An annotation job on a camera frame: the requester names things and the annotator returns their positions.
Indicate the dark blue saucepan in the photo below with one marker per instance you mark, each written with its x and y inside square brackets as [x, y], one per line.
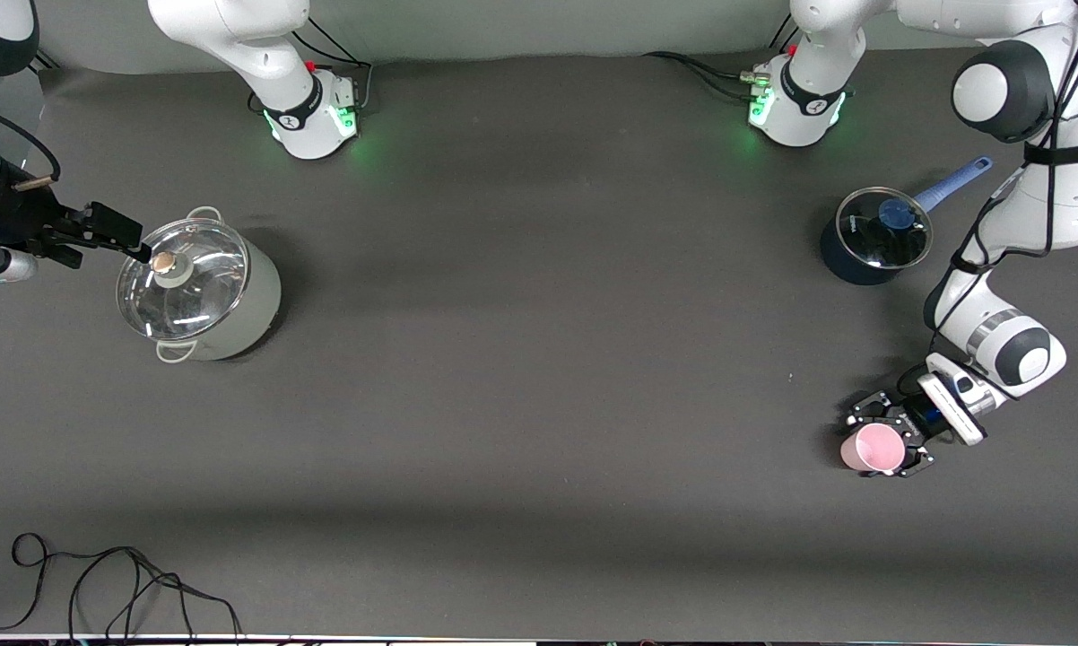
[848, 265]

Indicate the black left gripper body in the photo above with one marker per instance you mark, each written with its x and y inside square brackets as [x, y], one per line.
[908, 423]

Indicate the pink plastic cup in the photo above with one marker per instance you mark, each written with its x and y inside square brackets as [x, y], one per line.
[875, 447]

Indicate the pale green stockpot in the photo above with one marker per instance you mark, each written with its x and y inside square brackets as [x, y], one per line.
[252, 305]

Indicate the dark grey table cloth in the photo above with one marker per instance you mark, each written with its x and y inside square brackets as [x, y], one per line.
[539, 404]

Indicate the glass lid with blue knob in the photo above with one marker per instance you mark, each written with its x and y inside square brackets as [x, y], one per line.
[889, 242]

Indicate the glass lid with beige knob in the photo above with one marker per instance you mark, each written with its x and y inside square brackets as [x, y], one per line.
[189, 287]

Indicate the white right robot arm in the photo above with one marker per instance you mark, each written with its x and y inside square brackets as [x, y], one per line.
[279, 54]

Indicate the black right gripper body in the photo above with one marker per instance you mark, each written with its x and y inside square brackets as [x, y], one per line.
[21, 218]

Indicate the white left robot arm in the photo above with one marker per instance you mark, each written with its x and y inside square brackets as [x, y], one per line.
[1041, 206]

